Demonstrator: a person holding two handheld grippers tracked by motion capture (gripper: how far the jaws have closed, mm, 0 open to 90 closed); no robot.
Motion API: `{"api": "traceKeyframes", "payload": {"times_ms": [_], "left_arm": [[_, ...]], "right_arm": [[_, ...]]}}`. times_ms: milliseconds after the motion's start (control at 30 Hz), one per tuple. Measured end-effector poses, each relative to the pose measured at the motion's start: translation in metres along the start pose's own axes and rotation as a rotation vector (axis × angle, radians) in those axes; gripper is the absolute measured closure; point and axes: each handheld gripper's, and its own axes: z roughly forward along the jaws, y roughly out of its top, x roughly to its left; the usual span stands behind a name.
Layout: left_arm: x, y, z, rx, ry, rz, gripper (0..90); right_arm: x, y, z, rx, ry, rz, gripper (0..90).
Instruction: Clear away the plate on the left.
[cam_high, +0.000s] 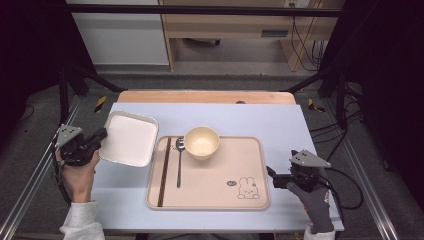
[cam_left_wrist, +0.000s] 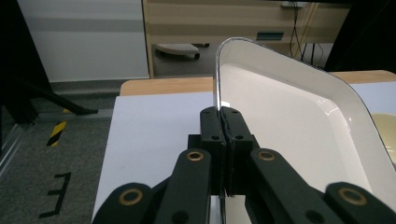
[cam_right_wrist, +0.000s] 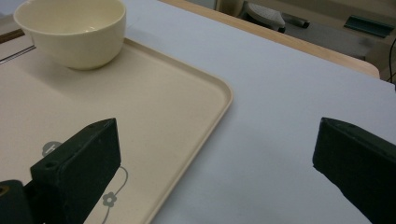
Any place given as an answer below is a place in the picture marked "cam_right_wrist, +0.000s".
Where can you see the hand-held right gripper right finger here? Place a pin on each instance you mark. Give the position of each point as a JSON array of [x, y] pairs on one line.
[[361, 168]]

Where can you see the small cream square plate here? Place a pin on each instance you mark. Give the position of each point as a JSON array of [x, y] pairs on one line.
[[15, 48]]

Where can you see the office chair base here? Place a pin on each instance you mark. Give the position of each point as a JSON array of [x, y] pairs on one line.
[[266, 15]]

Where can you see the pale table cover sheet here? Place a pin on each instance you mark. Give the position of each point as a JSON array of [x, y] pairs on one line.
[[274, 93]]

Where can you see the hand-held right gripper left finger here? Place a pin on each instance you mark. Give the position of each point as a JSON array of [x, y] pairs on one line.
[[81, 168]]

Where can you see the beige serving tray rabbit print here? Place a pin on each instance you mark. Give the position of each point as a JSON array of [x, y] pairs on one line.
[[155, 109]]

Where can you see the cream ceramic bowl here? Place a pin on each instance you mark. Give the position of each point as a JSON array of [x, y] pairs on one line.
[[77, 43]]

